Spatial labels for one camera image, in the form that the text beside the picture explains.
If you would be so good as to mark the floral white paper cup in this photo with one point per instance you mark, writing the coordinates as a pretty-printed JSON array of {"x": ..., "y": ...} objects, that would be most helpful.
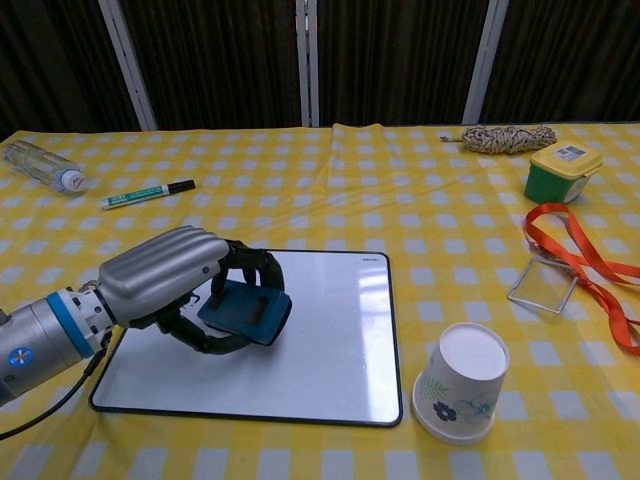
[{"x": 460, "y": 385}]

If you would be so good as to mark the clear badge holder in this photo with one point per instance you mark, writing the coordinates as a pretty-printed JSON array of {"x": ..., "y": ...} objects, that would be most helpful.
[{"x": 542, "y": 287}]

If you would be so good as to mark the grey partition frame post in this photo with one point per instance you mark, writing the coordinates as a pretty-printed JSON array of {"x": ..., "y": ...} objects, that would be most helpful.
[
  {"x": 307, "y": 65},
  {"x": 127, "y": 65},
  {"x": 485, "y": 65}
]

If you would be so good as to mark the clear plastic water bottle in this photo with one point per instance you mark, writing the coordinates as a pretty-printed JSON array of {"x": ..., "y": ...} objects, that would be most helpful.
[{"x": 40, "y": 165}]

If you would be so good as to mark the black curtain panel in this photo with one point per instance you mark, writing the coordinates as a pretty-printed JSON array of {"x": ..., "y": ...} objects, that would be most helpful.
[
  {"x": 50, "y": 60},
  {"x": 575, "y": 60},
  {"x": 220, "y": 60},
  {"x": 395, "y": 60}
]

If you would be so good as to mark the blue whiteboard eraser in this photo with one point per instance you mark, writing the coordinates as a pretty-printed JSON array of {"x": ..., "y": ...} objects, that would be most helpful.
[{"x": 250, "y": 315}]

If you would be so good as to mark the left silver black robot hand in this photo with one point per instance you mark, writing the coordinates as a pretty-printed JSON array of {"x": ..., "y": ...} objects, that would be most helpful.
[{"x": 155, "y": 272}]

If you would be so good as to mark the green marker pen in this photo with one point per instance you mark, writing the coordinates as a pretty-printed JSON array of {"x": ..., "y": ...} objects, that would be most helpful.
[{"x": 145, "y": 194}]

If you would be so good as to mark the small white whiteboard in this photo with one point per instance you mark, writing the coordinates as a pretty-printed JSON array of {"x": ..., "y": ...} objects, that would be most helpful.
[{"x": 300, "y": 350}]

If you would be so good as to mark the yellow white checkered tablecloth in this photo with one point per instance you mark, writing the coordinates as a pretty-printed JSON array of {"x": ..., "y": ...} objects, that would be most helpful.
[{"x": 350, "y": 200}]

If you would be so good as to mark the green box with yellow lid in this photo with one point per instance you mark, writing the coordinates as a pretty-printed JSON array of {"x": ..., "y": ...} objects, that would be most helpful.
[{"x": 555, "y": 175}]

